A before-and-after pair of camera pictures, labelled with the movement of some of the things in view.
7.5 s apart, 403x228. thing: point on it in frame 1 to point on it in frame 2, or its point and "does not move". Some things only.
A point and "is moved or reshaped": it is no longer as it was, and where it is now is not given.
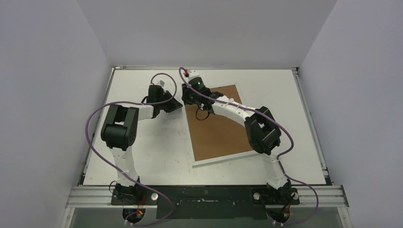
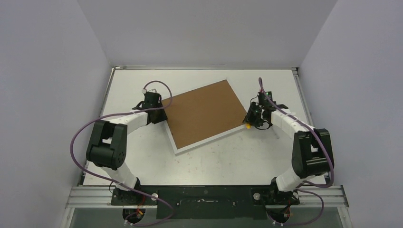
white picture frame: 213,138 is moved or reshaped
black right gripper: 191,97 to 254,116
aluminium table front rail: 89,196 does not move
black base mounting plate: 206,202 does not move
